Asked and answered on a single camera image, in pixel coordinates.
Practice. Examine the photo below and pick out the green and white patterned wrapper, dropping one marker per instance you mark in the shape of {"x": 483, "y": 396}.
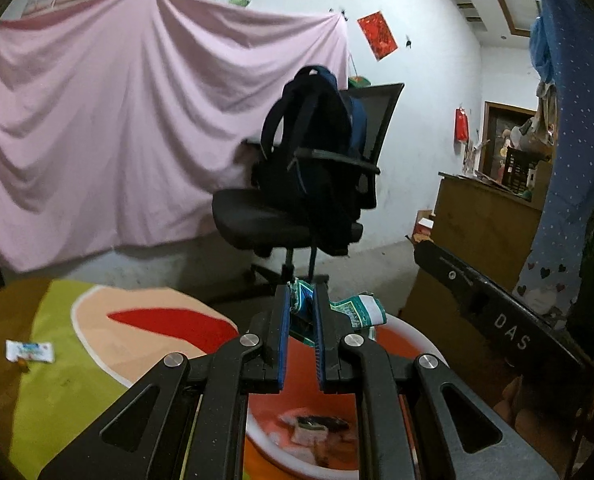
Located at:
{"x": 362, "y": 310}

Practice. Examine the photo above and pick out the black office chair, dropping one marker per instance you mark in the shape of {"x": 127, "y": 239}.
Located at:
{"x": 257, "y": 220}

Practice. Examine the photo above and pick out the blue dotted cloth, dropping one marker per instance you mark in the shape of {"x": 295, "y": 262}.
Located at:
{"x": 572, "y": 135}

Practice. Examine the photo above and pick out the person's right hand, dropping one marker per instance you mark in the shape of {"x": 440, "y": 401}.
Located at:
{"x": 537, "y": 427}

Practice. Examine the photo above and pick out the pink hanging sheet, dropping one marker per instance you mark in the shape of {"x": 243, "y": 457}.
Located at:
{"x": 102, "y": 125}

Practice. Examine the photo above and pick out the framed wall picture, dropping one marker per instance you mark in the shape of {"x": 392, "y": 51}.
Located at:
{"x": 499, "y": 140}

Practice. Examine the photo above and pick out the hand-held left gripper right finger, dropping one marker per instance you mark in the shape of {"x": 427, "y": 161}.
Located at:
{"x": 319, "y": 340}

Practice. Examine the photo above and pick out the dark wrapper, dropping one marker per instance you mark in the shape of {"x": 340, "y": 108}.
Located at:
{"x": 327, "y": 422}

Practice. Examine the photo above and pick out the red wall poster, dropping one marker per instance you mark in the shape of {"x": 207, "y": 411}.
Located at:
{"x": 378, "y": 35}

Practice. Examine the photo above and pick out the white wrapper with blue print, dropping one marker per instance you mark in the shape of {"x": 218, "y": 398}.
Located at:
{"x": 29, "y": 351}

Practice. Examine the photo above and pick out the dark blue backpack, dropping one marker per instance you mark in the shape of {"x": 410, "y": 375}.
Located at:
{"x": 317, "y": 160}

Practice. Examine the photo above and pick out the red wall ornament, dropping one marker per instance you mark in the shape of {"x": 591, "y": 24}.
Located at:
{"x": 461, "y": 126}

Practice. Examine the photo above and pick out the red basin with white rim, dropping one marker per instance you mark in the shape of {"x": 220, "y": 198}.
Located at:
{"x": 404, "y": 340}

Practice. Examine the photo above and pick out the black crate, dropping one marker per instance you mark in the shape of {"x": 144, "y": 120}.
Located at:
{"x": 519, "y": 170}

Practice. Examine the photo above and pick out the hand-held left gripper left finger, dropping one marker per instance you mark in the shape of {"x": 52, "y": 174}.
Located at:
{"x": 283, "y": 340}

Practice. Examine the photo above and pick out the wooden cabinet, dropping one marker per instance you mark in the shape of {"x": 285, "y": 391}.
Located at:
{"x": 477, "y": 230}

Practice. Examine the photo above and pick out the long white plastic wrapper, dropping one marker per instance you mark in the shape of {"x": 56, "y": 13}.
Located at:
{"x": 304, "y": 435}

